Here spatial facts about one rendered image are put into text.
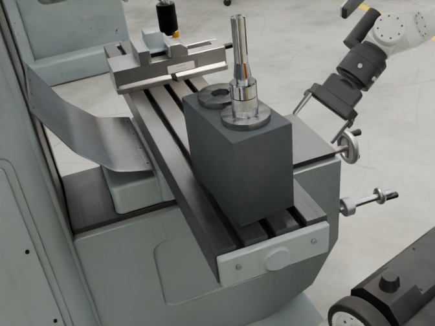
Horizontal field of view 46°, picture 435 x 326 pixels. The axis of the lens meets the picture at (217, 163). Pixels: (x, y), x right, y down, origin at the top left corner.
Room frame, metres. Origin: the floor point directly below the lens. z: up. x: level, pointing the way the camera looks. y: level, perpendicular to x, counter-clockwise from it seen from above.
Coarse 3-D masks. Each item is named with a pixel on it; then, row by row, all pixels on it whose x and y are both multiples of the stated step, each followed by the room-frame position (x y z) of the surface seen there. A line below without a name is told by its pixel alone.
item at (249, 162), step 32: (192, 96) 0.93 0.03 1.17; (224, 96) 0.88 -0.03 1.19; (192, 128) 0.90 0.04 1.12; (224, 128) 0.78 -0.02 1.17; (256, 128) 0.77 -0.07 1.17; (288, 128) 0.77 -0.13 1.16; (192, 160) 0.92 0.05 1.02; (224, 160) 0.77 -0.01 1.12; (256, 160) 0.75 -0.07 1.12; (288, 160) 0.77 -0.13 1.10; (224, 192) 0.78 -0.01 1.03; (256, 192) 0.75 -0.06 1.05; (288, 192) 0.77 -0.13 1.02
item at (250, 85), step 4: (232, 80) 0.82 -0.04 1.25; (252, 80) 0.81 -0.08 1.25; (232, 84) 0.80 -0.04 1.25; (236, 84) 0.80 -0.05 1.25; (240, 84) 0.80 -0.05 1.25; (244, 84) 0.79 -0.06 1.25; (248, 84) 0.79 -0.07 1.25; (252, 84) 0.79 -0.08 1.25; (256, 84) 0.80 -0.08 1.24; (232, 88) 0.80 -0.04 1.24; (236, 88) 0.79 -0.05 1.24; (240, 88) 0.79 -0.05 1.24; (244, 88) 0.79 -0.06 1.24; (248, 88) 0.79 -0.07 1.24; (252, 88) 0.79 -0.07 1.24
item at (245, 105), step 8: (256, 88) 0.80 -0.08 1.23; (232, 96) 0.80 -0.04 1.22; (240, 96) 0.79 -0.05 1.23; (248, 96) 0.79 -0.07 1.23; (256, 96) 0.80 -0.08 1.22; (232, 104) 0.80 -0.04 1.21; (240, 104) 0.79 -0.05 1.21; (248, 104) 0.79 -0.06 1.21; (256, 104) 0.80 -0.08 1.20; (232, 112) 0.80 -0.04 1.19; (240, 112) 0.79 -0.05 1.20; (248, 112) 0.79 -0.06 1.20; (256, 112) 0.80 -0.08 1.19
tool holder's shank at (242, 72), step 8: (232, 16) 0.82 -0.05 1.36; (240, 16) 0.81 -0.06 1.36; (232, 24) 0.80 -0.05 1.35; (240, 24) 0.80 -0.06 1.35; (232, 32) 0.80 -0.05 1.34; (240, 32) 0.80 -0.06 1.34; (232, 40) 0.81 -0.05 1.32; (240, 40) 0.80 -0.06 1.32; (240, 48) 0.80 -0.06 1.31; (240, 56) 0.80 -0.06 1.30; (240, 64) 0.80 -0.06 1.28; (248, 64) 0.80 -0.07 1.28; (240, 72) 0.80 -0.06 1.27; (248, 72) 0.80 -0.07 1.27; (240, 80) 0.80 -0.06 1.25; (248, 80) 0.80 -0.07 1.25
